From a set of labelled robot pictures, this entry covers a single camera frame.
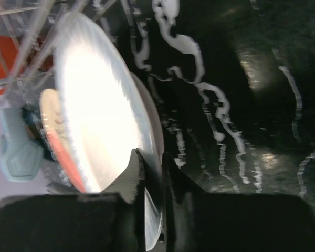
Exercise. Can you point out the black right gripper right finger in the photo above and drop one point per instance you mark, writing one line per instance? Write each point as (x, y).
(196, 220)

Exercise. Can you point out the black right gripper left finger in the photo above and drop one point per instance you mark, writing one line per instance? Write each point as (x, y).
(109, 221)

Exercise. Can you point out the white scalloped plate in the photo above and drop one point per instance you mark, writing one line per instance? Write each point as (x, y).
(104, 114)

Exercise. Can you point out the pink cream leaf plate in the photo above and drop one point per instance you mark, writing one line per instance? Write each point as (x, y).
(53, 124)

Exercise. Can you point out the metal wire dish rack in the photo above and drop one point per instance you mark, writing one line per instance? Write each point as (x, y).
(29, 39)

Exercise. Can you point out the light blue headphones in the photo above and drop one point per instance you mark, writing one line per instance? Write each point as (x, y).
(23, 150)

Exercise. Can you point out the black marble pattern mat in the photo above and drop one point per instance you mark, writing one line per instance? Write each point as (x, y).
(234, 84)

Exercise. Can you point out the orange ceramic mug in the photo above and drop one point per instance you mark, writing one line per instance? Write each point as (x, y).
(9, 52)

